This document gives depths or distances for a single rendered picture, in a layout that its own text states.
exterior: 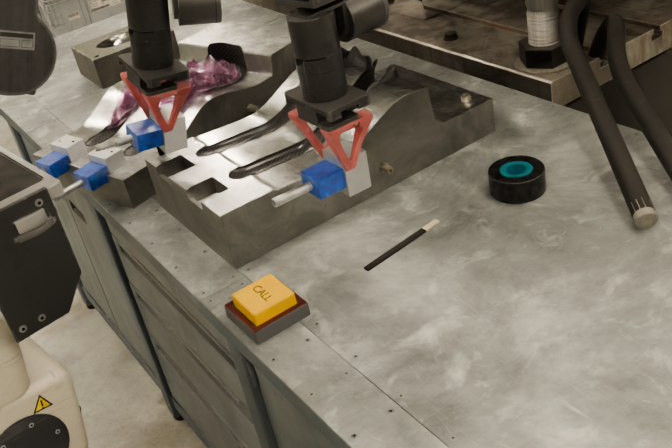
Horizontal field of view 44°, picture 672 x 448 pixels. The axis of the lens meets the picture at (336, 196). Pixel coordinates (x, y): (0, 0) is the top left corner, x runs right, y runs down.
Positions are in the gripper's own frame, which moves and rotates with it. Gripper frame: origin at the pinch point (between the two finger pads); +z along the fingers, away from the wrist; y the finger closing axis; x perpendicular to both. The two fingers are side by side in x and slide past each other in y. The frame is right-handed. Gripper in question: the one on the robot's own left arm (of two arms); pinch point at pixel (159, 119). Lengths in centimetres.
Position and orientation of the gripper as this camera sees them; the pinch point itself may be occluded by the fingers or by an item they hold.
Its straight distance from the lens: 127.1
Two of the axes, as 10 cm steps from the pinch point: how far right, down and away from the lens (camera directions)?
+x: -8.1, 3.0, -5.0
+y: -5.8, -4.5, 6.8
